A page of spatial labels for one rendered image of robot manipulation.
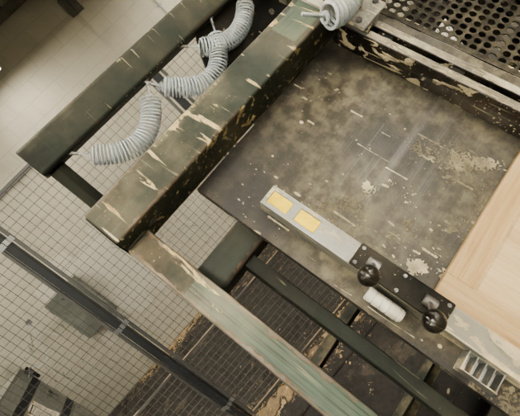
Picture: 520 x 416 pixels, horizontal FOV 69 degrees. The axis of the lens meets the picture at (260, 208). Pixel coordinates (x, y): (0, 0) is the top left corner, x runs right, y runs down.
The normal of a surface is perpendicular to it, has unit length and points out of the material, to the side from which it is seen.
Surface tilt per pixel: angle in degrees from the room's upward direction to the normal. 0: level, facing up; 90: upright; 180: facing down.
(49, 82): 90
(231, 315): 57
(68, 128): 90
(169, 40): 90
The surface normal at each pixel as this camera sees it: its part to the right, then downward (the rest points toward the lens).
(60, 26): 0.29, 0.11
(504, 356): -0.07, -0.37
